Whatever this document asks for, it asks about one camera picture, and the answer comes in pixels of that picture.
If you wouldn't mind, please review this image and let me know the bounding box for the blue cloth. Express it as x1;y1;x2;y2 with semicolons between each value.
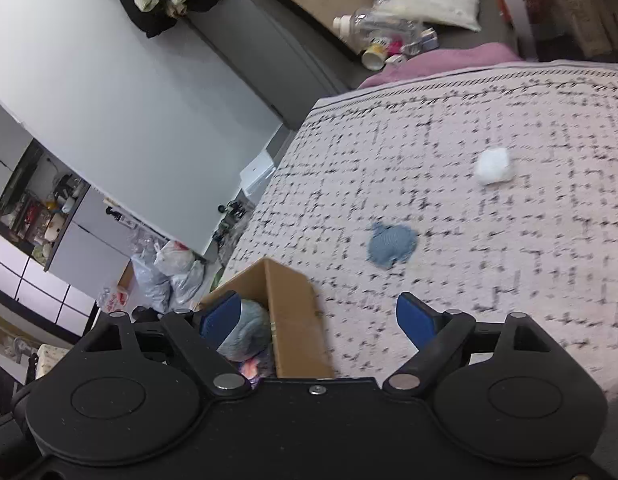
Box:
367;222;420;269

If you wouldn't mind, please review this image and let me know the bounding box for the white desk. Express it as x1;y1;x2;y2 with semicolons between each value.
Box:
485;0;618;63

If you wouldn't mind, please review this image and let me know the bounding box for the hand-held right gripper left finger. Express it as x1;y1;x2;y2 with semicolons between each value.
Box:
79;291;250;397

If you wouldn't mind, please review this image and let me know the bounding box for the blue plush toy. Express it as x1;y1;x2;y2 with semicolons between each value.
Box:
216;299;273;362

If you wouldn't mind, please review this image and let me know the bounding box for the large clear plastic bottle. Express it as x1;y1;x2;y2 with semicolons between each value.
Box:
333;6;426;54

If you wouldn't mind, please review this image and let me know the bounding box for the white tissue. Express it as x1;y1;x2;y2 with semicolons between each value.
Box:
474;147;516;187

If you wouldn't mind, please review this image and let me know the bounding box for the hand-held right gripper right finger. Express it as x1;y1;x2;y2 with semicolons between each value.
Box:
383;292;560;398

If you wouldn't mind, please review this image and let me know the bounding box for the paper cup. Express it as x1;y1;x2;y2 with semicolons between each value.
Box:
361;44;388;71

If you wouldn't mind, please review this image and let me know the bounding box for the brown cardboard box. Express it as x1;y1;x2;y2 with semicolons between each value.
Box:
198;257;336;380

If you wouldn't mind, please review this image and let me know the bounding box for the white flat box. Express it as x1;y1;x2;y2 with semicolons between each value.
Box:
239;152;278;197

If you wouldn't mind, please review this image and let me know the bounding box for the pink bed sheet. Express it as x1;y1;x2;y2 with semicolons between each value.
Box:
360;42;520;89

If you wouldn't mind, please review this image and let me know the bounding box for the grey door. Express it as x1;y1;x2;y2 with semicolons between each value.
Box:
181;0;370;131

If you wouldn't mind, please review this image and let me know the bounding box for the white plastic bag red print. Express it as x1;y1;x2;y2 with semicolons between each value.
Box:
154;240;208;306

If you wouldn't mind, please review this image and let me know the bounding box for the wall cabinet shelf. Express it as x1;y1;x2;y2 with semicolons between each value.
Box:
0;139;91;273

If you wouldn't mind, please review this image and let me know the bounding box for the white black-patterned blanket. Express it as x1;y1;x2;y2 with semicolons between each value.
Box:
220;60;618;396

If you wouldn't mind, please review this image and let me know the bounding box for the grey plastic bag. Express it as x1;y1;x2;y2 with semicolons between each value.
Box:
130;252;172;312

